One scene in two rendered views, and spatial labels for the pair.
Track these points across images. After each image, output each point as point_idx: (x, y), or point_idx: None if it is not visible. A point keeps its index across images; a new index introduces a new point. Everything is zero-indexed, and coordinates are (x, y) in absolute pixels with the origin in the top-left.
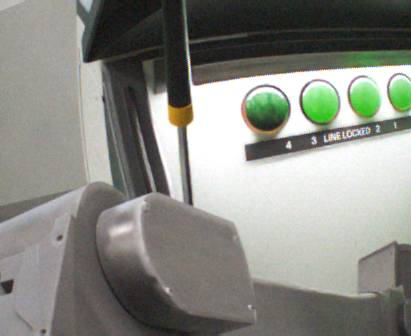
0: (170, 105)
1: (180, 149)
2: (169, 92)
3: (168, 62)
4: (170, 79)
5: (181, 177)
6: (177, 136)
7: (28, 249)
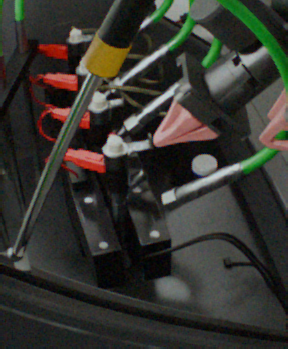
0: (125, 47)
1: (84, 112)
2: (137, 27)
3: None
4: (151, 4)
5: (64, 155)
6: (90, 96)
7: None
